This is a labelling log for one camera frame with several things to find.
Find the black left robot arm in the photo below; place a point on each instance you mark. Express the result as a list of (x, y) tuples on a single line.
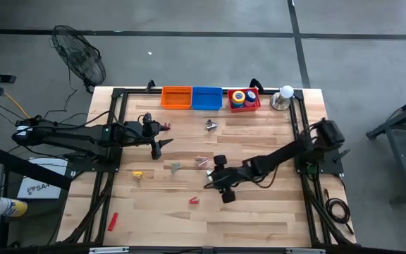
[(65, 135)]

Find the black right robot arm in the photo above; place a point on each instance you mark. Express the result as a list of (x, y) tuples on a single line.
[(280, 155)]

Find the dark blue tape roll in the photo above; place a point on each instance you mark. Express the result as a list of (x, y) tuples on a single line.
[(247, 94)]

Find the white printed box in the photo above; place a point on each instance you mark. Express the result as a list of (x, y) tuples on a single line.
[(41, 188)]

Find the yellow tape roll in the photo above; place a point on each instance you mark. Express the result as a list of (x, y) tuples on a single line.
[(234, 96)]

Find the yellow mini stapler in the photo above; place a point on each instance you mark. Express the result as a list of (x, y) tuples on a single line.
[(137, 174)]

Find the pink staple remover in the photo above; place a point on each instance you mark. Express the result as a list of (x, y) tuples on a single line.
[(202, 161)]

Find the black metal table frame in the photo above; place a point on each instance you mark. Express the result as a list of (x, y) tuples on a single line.
[(139, 91)]

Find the orange plastic basket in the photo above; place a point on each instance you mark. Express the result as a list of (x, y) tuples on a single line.
[(176, 97)]

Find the blue plastic basket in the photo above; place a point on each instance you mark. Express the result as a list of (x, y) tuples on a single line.
[(207, 98)]

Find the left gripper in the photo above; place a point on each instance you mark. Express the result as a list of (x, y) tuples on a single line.
[(144, 130)]

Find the grey metal side table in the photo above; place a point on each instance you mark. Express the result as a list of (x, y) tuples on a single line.
[(405, 158)]

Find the black staple remover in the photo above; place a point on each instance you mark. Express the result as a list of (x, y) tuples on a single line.
[(211, 125)]

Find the grey staple remover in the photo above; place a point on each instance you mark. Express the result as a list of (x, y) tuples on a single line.
[(175, 168)]

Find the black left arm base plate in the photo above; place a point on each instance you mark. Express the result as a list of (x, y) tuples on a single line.
[(93, 166)]

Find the yellow and white spray can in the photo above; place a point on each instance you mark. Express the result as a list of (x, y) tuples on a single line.
[(12, 207)]

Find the silver metal bracket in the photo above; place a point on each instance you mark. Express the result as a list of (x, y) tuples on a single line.
[(305, 251), (108, 250)]

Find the black diagonal bar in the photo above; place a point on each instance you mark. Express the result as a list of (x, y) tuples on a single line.
[(30, 169)]

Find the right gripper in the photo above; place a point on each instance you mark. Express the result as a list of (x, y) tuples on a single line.
[(229, 176)]

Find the red plastic basket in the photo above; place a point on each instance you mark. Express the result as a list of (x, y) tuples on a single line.
[(229, 106)]

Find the black floor fan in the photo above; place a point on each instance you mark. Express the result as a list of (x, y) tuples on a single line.
[(79, 56)]

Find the white bulb brass table lamp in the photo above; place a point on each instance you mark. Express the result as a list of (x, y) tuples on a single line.
[(280, 102)]

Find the red mini stapler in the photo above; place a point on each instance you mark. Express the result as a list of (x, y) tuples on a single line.
[(194, 201), (167, 125), (113, 221)]

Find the black clamp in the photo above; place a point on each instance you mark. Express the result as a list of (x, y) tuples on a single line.
[(256, 84), (150, 85), (342, 155)]

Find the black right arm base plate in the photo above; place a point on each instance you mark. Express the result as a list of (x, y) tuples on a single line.
[(333, 166)]

